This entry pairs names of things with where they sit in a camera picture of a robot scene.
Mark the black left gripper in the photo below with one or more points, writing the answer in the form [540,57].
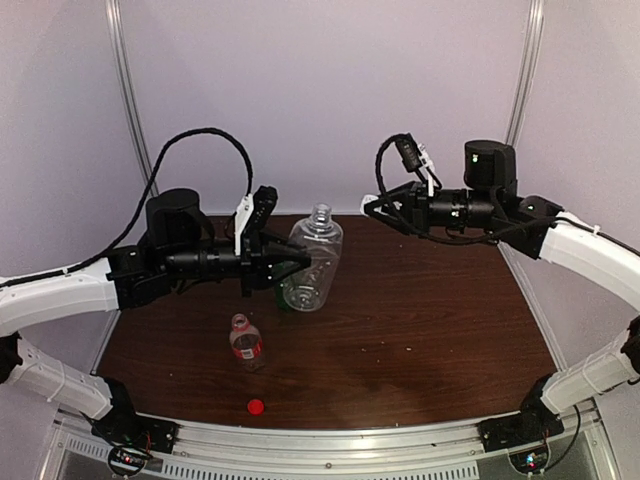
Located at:
[256,259]

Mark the clear bottle white cap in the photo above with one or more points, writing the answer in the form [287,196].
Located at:
[322,238]

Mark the green plastic bottle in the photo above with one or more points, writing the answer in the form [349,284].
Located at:
[282,288]

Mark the clear bottle red label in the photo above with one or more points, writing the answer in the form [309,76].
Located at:
[246,343]

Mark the circuit board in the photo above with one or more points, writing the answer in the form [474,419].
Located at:
[530,461]
[125,461]

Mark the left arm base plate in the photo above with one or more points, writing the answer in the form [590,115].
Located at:
[141,432]

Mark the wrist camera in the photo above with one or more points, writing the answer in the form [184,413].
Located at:
[252,213]
[416,160]

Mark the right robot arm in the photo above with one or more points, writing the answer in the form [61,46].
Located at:
[489,210]

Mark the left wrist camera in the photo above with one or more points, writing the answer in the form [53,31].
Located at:
[252,213]

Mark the aluminium post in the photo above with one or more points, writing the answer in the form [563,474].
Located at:
[529,60]
[123,72]

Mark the red bottle cap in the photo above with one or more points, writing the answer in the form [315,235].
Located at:
[256,407]

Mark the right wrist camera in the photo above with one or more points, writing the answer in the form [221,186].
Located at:
[416,160]

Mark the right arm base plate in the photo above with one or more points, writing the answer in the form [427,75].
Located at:
[516,430]

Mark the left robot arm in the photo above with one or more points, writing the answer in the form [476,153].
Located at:
[179,245]

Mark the left rear aluminium post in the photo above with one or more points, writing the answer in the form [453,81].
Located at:
[123,72]

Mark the right circuit board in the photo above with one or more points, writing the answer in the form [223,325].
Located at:
[530,461]

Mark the front aluminium frame rail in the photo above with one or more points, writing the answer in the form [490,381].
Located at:
[450,450]

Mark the right rear aluminium post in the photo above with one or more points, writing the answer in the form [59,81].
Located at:
[529,60]

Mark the white flip bottle cap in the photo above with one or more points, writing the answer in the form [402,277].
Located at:
[371,204]

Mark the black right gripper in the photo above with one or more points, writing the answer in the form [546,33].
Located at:
[417,216]

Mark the left circuit board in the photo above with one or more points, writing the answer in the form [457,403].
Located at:
[125,461]

